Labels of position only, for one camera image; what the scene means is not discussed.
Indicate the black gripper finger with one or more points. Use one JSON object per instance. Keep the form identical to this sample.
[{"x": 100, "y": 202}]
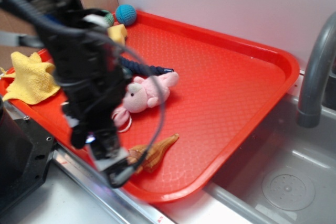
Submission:
[{"x": 119, "y": 173}]

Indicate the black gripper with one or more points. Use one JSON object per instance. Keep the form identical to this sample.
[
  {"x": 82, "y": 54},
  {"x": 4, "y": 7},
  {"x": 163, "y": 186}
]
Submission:
[{"x": 90, "y": 74}]

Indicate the brown spiral seashell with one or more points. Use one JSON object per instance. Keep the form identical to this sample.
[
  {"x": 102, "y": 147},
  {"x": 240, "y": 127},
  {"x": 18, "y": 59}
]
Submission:
[{"x": 154, "y": 155}]

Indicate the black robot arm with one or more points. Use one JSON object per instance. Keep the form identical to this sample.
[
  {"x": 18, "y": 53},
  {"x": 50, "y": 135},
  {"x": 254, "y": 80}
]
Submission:
[{"x": 32, "y": 11}]

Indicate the pink plush bunny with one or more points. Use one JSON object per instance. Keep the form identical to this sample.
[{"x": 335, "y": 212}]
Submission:
[{"x": 142, "y": 94}]

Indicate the yellow cloth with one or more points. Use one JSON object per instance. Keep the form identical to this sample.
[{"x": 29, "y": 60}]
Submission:
[{"x": 32, "y": 79}]

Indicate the yellow sponge wedge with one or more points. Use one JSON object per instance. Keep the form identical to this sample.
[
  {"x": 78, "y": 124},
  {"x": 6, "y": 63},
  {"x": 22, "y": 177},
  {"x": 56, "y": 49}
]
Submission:
[{"x": 118, "y": 33}]

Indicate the green knitted ball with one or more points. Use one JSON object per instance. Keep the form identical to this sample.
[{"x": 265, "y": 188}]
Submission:
[{"x": 108, "y": 17}]

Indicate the red plastic tray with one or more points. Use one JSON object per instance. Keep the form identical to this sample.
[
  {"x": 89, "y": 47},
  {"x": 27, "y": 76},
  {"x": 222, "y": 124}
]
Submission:
[{"x": 227, "y": 86}]

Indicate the blue knitted ball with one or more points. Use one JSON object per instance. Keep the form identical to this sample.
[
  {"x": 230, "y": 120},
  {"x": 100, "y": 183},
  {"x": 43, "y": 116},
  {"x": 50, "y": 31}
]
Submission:
[{"x": 126, "y": 14}]

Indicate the steel sink basin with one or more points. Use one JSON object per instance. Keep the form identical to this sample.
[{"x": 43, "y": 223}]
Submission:
[{"x": 277, "y": 143}]

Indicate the sink drain cover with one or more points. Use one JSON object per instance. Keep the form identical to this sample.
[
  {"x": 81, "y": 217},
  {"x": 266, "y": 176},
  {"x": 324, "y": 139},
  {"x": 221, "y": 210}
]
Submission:
[{"x": 288, "y": 189}]

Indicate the grey faucet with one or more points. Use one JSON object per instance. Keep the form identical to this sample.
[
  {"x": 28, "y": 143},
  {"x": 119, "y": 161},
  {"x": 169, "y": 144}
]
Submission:
[{"x": 318, "y": 86}]

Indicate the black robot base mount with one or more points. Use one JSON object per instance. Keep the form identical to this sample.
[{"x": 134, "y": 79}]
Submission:
[{"x": 26, "y": 152}]

